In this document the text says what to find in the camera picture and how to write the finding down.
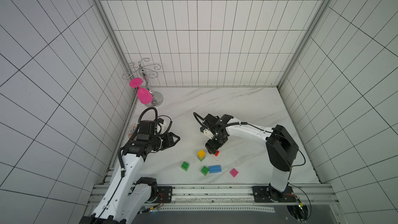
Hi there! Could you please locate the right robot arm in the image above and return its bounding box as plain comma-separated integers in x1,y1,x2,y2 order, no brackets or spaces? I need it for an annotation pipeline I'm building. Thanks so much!
199,114,299,193

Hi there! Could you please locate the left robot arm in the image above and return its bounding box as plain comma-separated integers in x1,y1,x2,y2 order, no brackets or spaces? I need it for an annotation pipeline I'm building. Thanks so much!
80,115,180,224

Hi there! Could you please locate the blue lego brick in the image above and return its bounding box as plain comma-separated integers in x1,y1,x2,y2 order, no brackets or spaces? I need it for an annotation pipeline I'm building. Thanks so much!
209,165,222,174

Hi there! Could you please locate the magenta lego brick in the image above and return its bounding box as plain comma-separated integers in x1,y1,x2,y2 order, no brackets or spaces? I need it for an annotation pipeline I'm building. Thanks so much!
230,168,238,178

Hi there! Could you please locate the patterned ceramic plate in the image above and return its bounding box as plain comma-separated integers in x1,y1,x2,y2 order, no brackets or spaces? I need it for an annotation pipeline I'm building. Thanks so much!
127,123,138,138

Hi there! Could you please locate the pink plastic wine glass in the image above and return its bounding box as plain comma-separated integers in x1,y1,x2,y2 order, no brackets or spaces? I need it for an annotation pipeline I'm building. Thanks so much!
129,78,153,104

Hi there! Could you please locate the metal glass rack stand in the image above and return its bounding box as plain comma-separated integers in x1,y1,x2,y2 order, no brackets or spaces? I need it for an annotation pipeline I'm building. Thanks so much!
122,58,164,107

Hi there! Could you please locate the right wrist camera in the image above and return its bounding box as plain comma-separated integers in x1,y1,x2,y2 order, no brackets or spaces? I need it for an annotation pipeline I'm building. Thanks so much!
202,129,214,140

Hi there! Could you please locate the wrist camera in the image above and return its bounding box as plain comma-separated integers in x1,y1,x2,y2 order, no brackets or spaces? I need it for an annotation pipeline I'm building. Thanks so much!
155,115,173,136
202,129,214,140

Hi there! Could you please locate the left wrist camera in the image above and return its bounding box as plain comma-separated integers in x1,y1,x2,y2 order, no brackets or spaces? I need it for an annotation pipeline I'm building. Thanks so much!
155,115,173,136

